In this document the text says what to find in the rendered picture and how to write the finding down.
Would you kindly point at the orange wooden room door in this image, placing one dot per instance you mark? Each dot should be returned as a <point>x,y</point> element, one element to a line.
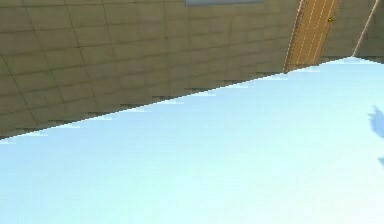
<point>311,33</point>

